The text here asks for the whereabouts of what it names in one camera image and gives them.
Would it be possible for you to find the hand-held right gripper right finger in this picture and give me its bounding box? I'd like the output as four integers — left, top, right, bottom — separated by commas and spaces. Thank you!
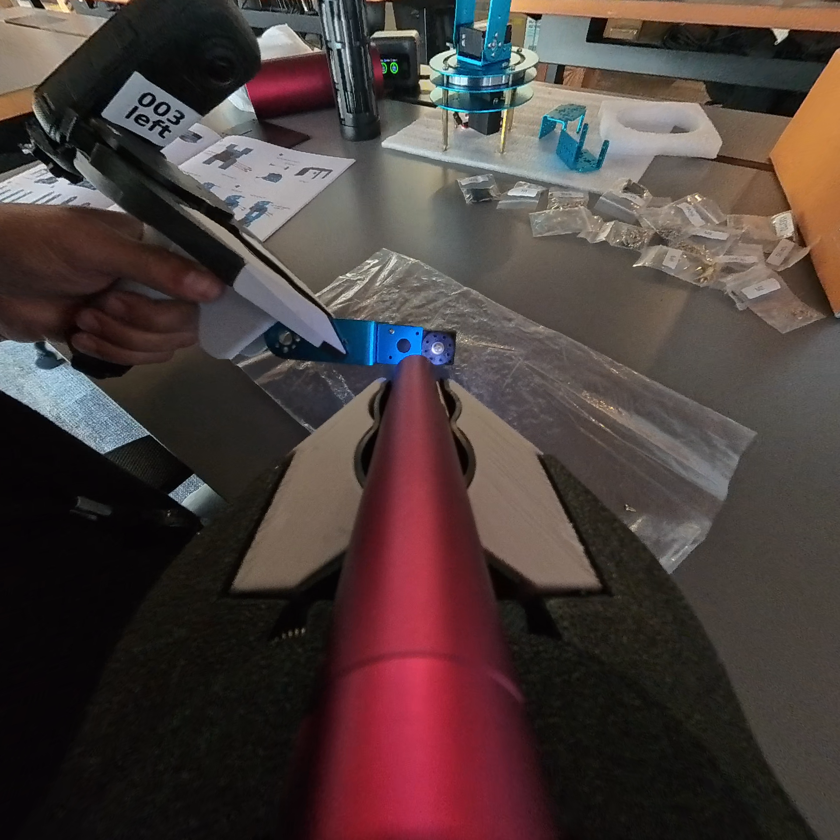
446, 379, 603, 595

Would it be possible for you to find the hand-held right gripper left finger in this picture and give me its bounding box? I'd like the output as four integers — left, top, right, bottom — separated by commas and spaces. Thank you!
230, 379, 395, 597

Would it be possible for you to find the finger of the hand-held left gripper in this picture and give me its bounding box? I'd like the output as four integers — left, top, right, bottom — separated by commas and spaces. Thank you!
189, 209, 334, 322
231, 252, 349, 362

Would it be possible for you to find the blue metal servo bracket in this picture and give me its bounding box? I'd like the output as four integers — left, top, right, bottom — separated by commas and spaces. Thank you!
264, 318, 457, 368

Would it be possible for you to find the red electric screwdriver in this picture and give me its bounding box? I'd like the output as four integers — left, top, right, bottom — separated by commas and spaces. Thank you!
282, 354, 559, 840

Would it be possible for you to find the grey desk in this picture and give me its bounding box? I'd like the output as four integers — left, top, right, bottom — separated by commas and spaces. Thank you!
0, 92, 840, 840

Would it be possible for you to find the person's left hand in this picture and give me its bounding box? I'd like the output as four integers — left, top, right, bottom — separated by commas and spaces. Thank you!
0, 202, 227, 365

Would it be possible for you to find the white instruction booklet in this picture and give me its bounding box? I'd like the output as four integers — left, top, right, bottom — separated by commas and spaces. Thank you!
0, 121, 357, 242

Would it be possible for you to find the dark red flat card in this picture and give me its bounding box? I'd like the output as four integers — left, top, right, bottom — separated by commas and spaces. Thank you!
259, 120, 311, 151

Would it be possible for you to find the clear plastic bag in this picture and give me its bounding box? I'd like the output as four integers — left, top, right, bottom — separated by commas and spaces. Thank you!
252, 248, 757, 573

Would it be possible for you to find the beige table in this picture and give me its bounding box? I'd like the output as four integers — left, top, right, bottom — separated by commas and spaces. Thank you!
0, 10, 126, 122

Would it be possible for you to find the red metal tube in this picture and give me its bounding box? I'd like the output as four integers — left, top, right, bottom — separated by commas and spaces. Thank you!
246, 51, 388, 120

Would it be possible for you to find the black mesh chair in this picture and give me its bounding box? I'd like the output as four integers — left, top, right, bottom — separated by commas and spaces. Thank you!
98, 443, 227, 526

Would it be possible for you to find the black patterned cylinder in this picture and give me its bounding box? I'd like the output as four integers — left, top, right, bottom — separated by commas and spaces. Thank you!
319, 0, 383, 142

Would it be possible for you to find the person's black clothing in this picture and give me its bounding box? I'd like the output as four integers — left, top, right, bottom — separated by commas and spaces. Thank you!
0, 390, 204, 840

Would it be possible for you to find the black device green display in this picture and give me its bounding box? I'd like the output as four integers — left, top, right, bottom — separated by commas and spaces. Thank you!
371, 29, 424, 96

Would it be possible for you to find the white foam sheet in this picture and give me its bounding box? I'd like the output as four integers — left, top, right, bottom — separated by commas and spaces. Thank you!
382, 105, 657, 178

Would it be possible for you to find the pile of small screw bags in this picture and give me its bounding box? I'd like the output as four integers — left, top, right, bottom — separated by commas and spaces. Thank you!
456, 172, 828, 334

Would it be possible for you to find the white foam tray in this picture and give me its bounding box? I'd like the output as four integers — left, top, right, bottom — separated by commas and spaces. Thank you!
598, 100, 723, 158

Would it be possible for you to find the brown cardboard box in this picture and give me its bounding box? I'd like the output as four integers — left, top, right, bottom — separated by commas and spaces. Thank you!
769, 66, 840, 332

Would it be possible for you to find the wooden-top table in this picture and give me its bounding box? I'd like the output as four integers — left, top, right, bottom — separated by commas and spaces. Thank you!
508, 0, 840, 109

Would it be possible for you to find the blue metal U bracket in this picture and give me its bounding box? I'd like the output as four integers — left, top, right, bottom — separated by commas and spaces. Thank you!
539, 104, 592, 142
556, 121, 610, 175

